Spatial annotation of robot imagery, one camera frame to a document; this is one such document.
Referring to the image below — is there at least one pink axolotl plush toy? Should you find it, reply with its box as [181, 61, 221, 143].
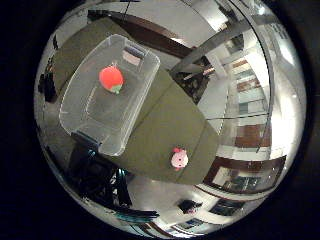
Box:
[170, 147, 190, 172]

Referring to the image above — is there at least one thin black cable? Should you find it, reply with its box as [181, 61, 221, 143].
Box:
[229, 0, 276, 154]

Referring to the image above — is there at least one black bag on floor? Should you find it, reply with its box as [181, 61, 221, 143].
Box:
[177, 198, 204, 215]

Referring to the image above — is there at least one red strawberry plush toy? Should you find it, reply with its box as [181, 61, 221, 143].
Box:
[98, 65, 125, 95]

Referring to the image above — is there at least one grey metal frame beam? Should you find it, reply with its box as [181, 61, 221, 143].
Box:
[169, 23, 254, 73]

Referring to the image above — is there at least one clear plastic storage container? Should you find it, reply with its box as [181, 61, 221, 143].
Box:
[59, 33, 162, 158]

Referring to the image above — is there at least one wood framed glass window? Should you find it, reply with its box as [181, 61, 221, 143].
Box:
[203, 155, 287, 195]

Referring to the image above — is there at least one black metal equipment stand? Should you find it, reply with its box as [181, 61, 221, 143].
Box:
[66, 139, 161, 224]

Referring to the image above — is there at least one olive green table cloth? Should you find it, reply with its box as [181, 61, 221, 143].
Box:
[53, 16, 221, 186]

